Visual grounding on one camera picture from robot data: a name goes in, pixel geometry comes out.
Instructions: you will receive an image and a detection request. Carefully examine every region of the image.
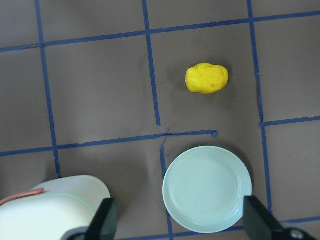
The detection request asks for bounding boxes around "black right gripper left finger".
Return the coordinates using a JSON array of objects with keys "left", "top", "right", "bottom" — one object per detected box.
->
[{"left": 61, "top": 198, "right": 117, "bottom": 240}]

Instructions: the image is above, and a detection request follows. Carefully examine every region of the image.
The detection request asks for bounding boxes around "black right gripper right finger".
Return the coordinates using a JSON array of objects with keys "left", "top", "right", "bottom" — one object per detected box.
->
[{"left": 242, "top": 196, "right": 315, "bottom": 240}]

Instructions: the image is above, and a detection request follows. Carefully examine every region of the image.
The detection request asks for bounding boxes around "white rice cooker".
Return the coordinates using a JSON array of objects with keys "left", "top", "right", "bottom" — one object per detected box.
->
[{"left": 0, "top": 175, "right": 111, "bottom": 240}]

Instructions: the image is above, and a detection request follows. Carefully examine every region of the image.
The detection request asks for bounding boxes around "near mint green plate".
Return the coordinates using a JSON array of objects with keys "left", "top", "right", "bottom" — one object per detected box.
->
[{"left": 162, "top": 146, "right": 253, "bottom": 234}]

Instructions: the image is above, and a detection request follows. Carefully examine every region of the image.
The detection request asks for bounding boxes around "yellow toy potato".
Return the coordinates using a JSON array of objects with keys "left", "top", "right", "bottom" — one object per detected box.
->
[{"left": 185, "top": 62, "right": 229, "bottom": 95}]

